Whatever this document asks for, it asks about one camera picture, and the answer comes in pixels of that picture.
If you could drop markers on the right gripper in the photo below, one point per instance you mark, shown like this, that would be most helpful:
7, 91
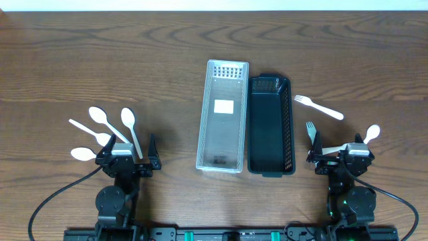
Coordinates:
339, 165

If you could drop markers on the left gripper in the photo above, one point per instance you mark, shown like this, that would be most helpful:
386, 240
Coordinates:
132, 166

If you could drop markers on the pale green plastic fork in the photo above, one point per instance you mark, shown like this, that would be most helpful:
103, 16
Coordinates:
311, 129

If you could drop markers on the pinkish white plastic spoon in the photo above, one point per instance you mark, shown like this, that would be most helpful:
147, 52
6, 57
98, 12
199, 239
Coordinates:
372, 132

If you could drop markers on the white plastic fork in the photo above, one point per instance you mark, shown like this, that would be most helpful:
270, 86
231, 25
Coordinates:
308, 102

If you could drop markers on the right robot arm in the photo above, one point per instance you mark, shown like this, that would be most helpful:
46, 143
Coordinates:
350, 207

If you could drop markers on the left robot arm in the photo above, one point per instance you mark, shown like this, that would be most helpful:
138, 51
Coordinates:
116, 204

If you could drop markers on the white spoon bowl down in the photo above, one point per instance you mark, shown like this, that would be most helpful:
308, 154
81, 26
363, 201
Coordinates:
101, 138

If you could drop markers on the white spoon lowest left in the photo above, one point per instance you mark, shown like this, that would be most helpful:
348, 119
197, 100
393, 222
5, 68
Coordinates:
83, 154

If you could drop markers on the dark green perforated basket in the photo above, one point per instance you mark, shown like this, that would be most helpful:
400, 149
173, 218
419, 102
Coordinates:
270, 147

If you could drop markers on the clear perforated plastic basket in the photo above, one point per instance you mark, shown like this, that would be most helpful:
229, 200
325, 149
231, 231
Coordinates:
221, 141

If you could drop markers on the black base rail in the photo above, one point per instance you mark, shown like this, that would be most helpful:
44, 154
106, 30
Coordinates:
290, 233

